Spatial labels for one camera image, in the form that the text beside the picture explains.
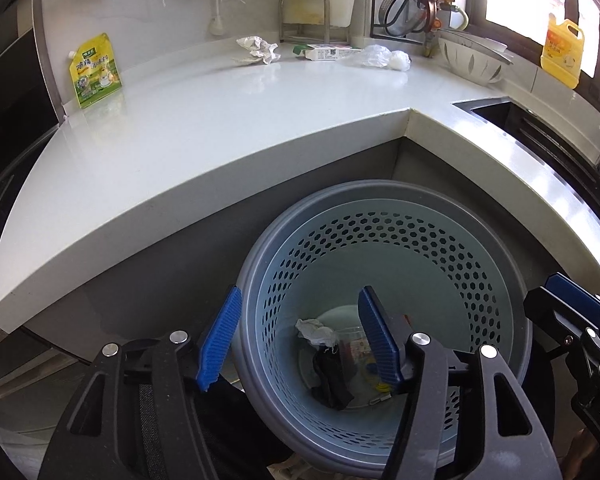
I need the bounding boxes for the yellow green seasoning pouch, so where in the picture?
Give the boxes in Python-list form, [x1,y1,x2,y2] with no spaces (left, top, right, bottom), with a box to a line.
[69,33,123,110]

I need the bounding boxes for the metal cutting board holder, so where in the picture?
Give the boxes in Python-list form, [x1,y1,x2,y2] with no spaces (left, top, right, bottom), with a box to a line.
[278,0,353,46]

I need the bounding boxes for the clear plastic cup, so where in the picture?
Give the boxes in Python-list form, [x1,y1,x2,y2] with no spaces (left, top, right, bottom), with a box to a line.
[336,325,378,376]

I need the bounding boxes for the steel kitchen sink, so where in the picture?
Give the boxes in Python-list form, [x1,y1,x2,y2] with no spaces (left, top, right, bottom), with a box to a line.
[452,97,600,201]

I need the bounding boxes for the clear plastic bag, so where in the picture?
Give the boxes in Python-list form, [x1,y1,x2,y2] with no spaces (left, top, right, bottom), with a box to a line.
[347,44,395,69]

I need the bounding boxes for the dark grey rag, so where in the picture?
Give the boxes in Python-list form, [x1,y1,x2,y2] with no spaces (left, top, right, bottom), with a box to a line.
[310,347,356,409]

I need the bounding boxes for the white leaf pattern colander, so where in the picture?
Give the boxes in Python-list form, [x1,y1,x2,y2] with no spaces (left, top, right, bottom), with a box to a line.
[437,32,513,86]

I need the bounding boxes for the glass pot lid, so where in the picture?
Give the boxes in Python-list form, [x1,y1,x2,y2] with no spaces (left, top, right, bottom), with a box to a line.
[382,0,438,36]

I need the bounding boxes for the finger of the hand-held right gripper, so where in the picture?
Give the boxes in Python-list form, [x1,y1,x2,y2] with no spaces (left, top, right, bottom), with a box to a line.
[544,272,600,328]
[524,287,600,361]

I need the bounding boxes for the pale yellow hose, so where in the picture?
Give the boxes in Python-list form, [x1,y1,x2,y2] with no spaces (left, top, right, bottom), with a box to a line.
[432,0,470,31]

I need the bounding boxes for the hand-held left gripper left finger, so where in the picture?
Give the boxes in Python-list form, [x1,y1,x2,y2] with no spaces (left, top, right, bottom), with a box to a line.
[37,285,243,480]

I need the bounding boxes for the yellow detergent bottle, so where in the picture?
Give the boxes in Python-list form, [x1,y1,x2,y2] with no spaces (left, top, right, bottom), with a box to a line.
[540,12,586,90]

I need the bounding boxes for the green white red carton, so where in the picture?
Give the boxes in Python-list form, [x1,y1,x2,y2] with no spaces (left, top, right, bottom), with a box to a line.
[292,43,365,62]

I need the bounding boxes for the blue white hanging brush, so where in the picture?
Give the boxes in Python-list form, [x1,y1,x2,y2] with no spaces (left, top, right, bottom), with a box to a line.
[207,0,228,36]

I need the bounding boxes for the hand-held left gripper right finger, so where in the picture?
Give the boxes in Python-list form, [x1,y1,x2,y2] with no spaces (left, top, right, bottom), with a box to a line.
[357,286,563,480]

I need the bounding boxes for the black lid rack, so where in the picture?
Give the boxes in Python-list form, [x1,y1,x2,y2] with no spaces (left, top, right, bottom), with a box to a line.
[369,0,441,41]

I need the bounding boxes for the person's dark trousers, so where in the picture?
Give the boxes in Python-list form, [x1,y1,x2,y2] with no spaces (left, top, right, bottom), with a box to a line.
[130,377,293,480]

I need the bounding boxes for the small white paper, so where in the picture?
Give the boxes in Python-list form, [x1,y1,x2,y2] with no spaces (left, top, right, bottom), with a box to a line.
[296,317,338,348]

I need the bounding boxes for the striped ceramic bowl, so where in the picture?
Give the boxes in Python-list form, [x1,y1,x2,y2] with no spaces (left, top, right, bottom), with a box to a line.
[440,29,511,55]

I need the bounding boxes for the grey perforated waste bin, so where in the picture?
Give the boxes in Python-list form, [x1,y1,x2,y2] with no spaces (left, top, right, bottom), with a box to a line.
[232,180,533,466]

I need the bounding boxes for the red gold snack wrapper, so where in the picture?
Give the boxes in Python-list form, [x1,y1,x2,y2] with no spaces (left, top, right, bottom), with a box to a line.
[345,341,373,367]

